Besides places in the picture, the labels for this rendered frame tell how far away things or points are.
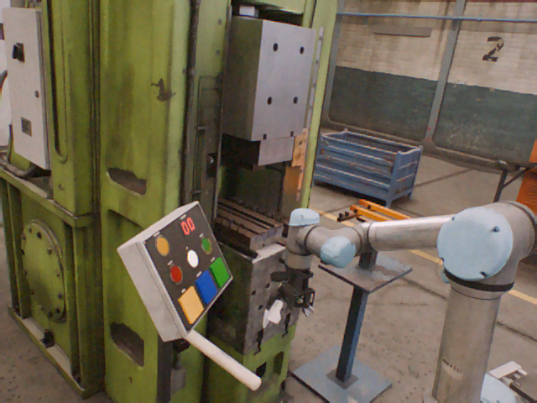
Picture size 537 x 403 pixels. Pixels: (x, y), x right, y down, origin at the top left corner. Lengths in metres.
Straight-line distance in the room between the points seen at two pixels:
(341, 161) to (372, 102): 4.77
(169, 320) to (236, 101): 0.80
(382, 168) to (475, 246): 4.63
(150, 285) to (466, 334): 0.73
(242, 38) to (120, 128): 0.60
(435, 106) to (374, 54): 1.85
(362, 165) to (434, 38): 4.73
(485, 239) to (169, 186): 1.05
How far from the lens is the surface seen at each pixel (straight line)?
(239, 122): 1.56
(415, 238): 1.04
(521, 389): 1.57
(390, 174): 5.35
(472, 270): 0.80
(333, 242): 1.05
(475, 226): 0.79
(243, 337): 1.85
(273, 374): 2.30
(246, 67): 1.54
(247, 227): 1.75
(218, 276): 1.35
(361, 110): 10.39
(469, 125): 9.31
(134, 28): 1.70
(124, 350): 2.13
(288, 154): 1.71
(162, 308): 1.17
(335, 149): 5.65
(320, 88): 2.07
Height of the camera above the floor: 1.68
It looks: 20 degrees down
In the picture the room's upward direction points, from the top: 7 degrees clockwise
